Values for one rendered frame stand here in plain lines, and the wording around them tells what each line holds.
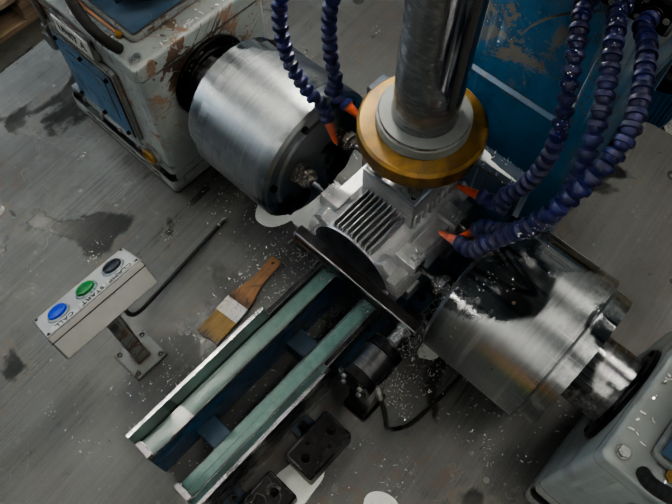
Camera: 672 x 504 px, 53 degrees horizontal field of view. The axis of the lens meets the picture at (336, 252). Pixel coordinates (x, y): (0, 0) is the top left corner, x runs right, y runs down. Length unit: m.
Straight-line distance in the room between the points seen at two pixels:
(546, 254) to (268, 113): 0.46
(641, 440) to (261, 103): 0.70
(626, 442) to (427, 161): 0.42
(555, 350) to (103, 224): 0.91
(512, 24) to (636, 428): 0.56
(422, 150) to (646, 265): 0.68
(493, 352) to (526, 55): 0.42
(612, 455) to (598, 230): 0.65
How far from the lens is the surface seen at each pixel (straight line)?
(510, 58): 1.05
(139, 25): 1.18
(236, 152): 1.08
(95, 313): 1.03
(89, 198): 1.46
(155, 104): 1.21
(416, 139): 0.88
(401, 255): 1.01
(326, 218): 1.02
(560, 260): 0.96
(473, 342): 0.94
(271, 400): 1.09
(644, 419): 0.92
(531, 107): 1.07
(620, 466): 0.89
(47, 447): 1.29
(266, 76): 1.09
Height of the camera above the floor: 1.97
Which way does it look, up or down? 63 degrees down
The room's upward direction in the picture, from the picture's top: 1 degrees clockwise
